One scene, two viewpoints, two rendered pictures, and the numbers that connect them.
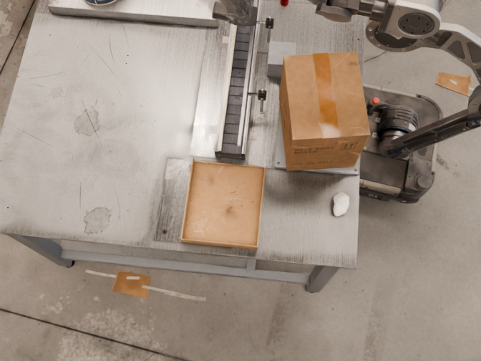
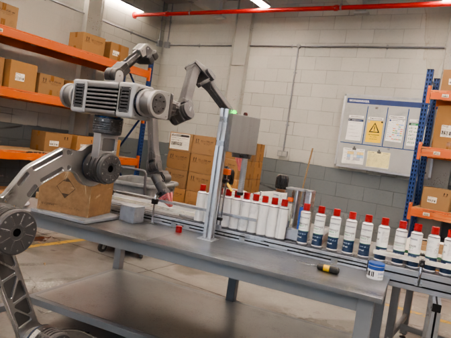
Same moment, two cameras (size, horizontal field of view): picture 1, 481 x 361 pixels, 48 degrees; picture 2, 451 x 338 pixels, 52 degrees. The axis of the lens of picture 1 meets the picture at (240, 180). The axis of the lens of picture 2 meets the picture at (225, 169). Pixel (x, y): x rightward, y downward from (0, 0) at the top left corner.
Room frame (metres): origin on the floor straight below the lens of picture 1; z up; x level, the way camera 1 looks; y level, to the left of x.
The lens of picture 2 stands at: (2.22, -2.47, 1.32)
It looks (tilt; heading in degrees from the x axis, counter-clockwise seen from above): 3 degrees down; 105
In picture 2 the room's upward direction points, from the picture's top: 8 degrees clockwise
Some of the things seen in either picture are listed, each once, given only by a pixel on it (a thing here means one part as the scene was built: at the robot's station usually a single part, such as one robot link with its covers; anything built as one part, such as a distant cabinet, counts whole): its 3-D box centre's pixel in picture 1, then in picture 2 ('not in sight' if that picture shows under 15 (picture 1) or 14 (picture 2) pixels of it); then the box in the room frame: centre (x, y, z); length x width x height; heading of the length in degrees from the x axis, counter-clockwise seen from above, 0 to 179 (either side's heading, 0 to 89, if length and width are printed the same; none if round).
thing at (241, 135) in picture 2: not in sight; (239, 134); (1.65, -0.18, 1.38); 0.17 x 0.10 x 0.19; 47
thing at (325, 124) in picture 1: (320, 113); (77, 186); (0.83, -0.28, 0.99); 0.30 x 0.24 x 0.27; 2
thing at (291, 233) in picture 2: not in sight; (296, 214); (1.99, -0.04, 1.01); 0.14 x 0.13 x 0.26; 172
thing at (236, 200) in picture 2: not in sight; (235, 209); (1.67, -0.09, 0.98); 0.05 x 0.05 x 0.20
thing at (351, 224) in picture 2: not in sight; (349, 233); (2.26, -0.18, 0.98); 0.05 x 0.05 x 0.20
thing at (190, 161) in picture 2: not in sight; (211, 187); (0.39, 3.73, 0.70); 1.20 x 0.82 x 1.39; 169
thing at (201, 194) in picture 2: not in sight; (201, 202); (1.46, -0.06, 0.98); 0.05 x 0.05 x 0.20
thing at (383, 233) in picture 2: not in sight; (382, 239); (2.41, -0.20, 0.98); 0.05 x 0.05 x 0.20
